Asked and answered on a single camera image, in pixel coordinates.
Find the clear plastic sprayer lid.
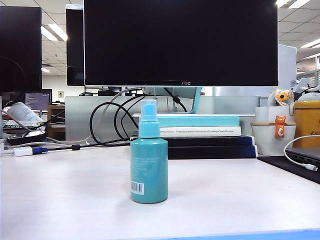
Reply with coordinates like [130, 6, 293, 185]
[140, 99, 159, 124]

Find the teal spray bottle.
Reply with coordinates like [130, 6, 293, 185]
[129, 104, 169, 204]

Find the teal book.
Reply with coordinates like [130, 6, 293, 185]
[156, 116, 241, 128]

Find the teal and silver monitor stand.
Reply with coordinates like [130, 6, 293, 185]
[133, 86, 256, 118]

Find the white book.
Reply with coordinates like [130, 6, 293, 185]
[158, 126, 243, 138]

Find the stack of books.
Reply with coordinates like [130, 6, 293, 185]
[64, 96, 261, 142]

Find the black AOC monitor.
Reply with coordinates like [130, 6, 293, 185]
[83, 0, 279, 87]

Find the white square container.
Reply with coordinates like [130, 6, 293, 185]
[254, 106, 296, 124]

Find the wooden cabinet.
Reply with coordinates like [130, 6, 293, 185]
[46, 104, 66, 141]

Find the white pot with fox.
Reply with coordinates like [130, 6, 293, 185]
[250, 121, 297, 156]

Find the black monitor tall narrow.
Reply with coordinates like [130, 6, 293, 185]
[65, 3, 85, 87]

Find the orange cat figurine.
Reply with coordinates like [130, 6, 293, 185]
[274, 115, 287, 139]

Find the background monitor showing code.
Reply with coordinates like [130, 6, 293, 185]
[24, 92, 52, 112]

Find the sunflower plush toy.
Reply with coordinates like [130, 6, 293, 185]
[267, 87, 296, 117]

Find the black desk mat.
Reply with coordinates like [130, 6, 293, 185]
[257, 155, 320, 185]

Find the black dish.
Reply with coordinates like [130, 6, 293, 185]
[6, 129, 48, 146]

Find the white partition board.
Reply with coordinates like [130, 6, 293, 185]
[277, 44, 298, 101]

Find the ceiling light panel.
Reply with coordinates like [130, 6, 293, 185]
[40, 23, 68, 42]

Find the white adapter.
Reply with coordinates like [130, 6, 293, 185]
[13, 146, 34, 158]

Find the stack of magazines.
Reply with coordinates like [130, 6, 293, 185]
[2, 119, 47, 132]

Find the yellow tin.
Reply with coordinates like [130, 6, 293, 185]
[292, 100, 320, 149]

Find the white plush toy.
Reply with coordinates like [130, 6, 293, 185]
[291, 77, 320, 102]

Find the grey laptop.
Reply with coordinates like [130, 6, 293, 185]
[285, 146, 320, 169]

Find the black monitor wide bezel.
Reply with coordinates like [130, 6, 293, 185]
[0, 6, 43, 92]

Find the black monitor cable with ferrite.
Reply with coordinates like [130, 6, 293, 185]
[163, 86, 188, 113]

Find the black looped cable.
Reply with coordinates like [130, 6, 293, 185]
[89, 94, 146, 147]
[113, 96, 146, 141]

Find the grey cable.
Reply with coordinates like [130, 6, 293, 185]
[46, 86, 146, 149]

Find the blue plug black cable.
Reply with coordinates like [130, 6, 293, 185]
[31, 142, 89, 154]

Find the white charging cable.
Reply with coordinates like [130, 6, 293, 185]
[283, 135, 320, 173]

